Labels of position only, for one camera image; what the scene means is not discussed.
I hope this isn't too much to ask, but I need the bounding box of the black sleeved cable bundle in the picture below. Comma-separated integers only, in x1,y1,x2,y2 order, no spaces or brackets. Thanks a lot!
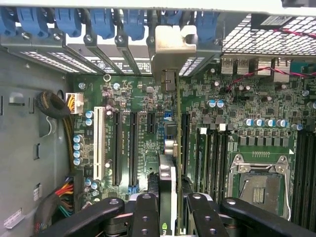
35,90,73,119

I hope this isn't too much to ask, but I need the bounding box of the coloured wire bundle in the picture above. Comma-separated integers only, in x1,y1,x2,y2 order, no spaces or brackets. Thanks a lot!
34,181,75,237

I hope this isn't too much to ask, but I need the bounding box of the socket locking lever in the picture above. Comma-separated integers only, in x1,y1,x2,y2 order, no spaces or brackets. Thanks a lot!
283,157,293,221

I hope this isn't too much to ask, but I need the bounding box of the long black expansion slot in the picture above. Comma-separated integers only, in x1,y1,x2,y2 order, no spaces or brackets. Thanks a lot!
181,112,191,175
128,111,139,195
111,110,123,188

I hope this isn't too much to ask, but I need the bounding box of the blue card retention clip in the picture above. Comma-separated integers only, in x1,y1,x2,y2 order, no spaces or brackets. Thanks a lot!
122,9,147,41
159,9,184,27
0,6,17,37
16,6,49,38
89,8,116,40
194,11,221,47
53,7,82,38

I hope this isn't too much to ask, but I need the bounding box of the yellow black wire bundle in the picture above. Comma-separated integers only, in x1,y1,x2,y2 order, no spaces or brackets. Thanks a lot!
63,115,75,171

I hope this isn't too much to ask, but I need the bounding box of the short black expansion slot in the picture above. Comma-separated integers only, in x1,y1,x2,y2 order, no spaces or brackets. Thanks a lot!
147,110,157,134

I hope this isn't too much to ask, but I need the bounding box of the black RAM slot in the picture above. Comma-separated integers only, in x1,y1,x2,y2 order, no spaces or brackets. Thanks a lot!
306,129,316,223
218,123,230,200
295,129,306,222
208,128,219,202

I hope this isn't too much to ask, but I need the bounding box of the CPU socket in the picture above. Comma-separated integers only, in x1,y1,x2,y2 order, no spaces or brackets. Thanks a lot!
228,153,292,221

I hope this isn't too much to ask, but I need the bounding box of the white expansion slot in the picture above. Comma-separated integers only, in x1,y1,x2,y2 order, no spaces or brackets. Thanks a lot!
92,105,106,183

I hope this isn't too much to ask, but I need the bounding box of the white power connector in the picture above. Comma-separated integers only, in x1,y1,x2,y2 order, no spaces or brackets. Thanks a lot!
65,91,85,116

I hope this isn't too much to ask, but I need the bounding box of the red black twisted wire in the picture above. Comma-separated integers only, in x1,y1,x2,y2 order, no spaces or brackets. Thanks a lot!
222,27,316,92

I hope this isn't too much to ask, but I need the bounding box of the installed RAM stick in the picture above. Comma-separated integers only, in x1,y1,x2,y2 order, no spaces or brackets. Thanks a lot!
197,127,208,200

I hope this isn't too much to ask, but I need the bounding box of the green motherboard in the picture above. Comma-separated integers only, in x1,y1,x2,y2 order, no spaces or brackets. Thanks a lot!
69,56,316,223

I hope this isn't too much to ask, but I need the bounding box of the open grey PC case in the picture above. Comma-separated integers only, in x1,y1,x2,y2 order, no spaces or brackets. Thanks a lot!
0,0,316,237

